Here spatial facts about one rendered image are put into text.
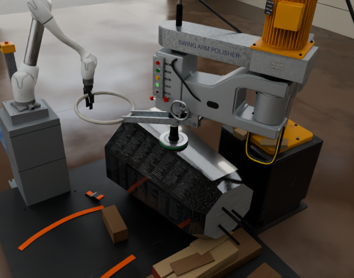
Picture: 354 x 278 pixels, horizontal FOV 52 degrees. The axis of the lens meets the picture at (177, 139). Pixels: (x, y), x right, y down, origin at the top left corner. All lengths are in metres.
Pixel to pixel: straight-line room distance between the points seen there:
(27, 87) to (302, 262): 2.54
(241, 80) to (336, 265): 1.74
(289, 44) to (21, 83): 2.00
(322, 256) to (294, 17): 2.01
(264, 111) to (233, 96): 0.20
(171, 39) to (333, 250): 2.13
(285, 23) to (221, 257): 1.65
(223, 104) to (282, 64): 0.46
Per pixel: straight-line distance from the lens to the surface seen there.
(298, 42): 2.07
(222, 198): 2.46
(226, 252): 2.81
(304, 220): 3.51
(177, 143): 2.69
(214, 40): 2.18
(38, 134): 3.16
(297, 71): 2.05
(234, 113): 2.31
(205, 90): 2.32
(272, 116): 2.23
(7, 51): 4.00
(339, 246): 3.42
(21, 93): 3.11
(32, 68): 3.25
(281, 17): 1.95
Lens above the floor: 2.35
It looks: 34 degrees down
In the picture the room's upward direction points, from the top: 3 degrees clockwise
